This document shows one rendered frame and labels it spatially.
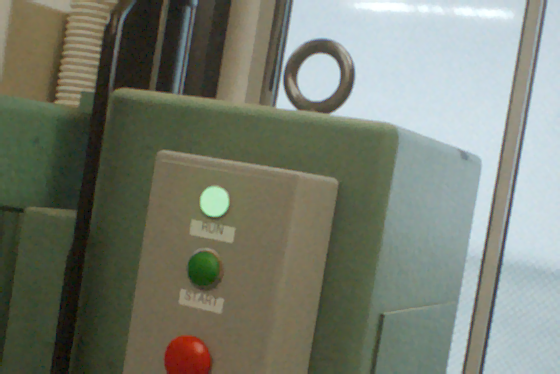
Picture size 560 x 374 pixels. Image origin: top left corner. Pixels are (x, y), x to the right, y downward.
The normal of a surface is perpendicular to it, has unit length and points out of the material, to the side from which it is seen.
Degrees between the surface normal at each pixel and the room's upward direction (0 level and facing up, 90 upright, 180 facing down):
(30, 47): 90
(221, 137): 90
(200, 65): 90
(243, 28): 90
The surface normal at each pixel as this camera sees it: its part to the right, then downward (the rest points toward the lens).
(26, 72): 0.87, 0.17
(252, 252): -0.41, -0.02
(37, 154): 0.51, 0.13
